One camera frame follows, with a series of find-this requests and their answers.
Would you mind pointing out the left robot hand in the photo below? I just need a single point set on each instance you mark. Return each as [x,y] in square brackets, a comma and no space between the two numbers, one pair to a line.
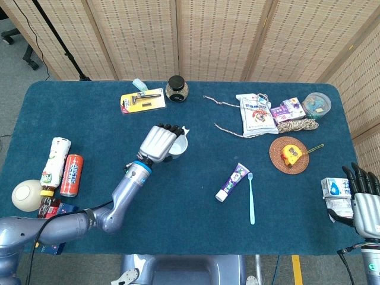
[155,144]

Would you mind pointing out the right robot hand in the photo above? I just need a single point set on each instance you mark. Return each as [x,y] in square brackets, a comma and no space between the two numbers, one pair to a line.
[366,210]

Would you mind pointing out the purple toothpaste tube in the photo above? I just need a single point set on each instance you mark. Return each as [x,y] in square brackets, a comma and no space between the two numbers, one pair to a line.
[233,181]

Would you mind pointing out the light blue toothbrush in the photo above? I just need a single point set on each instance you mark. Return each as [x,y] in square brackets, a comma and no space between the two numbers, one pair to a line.
[251,199]

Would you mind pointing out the white wrapped packet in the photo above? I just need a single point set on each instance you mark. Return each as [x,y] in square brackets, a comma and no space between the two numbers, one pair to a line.
[338,206]

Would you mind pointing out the blue and white milk carton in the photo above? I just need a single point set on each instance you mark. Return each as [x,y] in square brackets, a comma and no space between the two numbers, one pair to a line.
[335,187]

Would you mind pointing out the razor in yellow blister pack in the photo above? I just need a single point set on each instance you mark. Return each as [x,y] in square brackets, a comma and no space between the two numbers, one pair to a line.
[142,102]

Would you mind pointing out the blue table cloth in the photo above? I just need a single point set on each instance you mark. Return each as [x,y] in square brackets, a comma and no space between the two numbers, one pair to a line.
[104,133]

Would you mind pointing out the glass jar with black lid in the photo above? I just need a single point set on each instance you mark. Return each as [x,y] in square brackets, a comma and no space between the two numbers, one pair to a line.
[176,89]

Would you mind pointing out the small mint green case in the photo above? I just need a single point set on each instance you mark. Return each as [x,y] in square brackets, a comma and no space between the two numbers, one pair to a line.
[139,84]

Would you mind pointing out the orange soda can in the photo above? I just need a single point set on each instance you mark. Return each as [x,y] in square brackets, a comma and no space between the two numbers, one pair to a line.
[72,175]

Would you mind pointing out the yellow tape measure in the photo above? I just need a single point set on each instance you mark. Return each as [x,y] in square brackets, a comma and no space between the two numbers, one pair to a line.
[289,154]

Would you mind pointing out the white labelled tea bottle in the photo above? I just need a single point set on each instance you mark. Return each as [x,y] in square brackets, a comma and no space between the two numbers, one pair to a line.
[55,163]

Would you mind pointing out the white printed snack bag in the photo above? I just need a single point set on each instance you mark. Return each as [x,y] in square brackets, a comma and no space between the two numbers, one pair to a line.
[256,118]

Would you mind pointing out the brown woven coaster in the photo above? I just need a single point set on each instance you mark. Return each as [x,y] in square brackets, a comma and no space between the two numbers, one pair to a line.
[276,154]

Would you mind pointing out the blue patterned long box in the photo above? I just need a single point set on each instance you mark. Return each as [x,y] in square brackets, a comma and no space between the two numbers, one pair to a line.
[66,208]

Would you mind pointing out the colourful binder clips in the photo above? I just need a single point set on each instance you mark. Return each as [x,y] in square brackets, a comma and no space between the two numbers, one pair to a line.
[262,98]

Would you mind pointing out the clear round plastic container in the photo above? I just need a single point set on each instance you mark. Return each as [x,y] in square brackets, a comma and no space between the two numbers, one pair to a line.
[317,105]

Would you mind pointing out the silver metal table leg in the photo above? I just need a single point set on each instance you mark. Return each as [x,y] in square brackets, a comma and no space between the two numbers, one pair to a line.
[258,270]

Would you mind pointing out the dark sauce bottle yellow cap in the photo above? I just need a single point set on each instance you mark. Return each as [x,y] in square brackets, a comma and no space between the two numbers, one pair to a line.
[49,206]

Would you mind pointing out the white box with purple print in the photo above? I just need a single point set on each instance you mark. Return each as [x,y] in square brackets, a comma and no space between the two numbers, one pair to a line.
[294,107]

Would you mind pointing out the purple and white small box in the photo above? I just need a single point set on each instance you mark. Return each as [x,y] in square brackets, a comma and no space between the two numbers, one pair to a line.
[280,114]

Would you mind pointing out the grey blue robot torso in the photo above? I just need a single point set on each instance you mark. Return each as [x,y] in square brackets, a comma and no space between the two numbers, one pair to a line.
[184,270]

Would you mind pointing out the black tripod stand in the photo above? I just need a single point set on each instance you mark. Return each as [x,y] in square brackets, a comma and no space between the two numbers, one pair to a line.
[59,44]

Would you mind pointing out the cream round bowl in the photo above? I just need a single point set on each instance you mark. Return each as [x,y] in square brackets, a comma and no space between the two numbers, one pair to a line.
[25,196]

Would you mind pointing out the black office chair base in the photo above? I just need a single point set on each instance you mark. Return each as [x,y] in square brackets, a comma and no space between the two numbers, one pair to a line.
[28,53]

